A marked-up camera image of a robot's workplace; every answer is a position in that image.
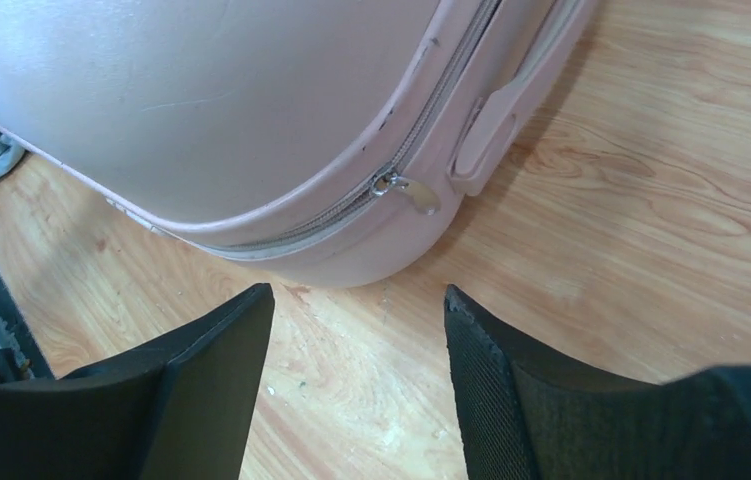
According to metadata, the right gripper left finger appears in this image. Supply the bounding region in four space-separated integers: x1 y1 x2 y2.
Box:
0 283 275 479

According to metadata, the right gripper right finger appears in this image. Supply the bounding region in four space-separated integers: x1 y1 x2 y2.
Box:
444 286 751 479

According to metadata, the pink suitcase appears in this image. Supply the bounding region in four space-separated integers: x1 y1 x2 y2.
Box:
0 1 596 287

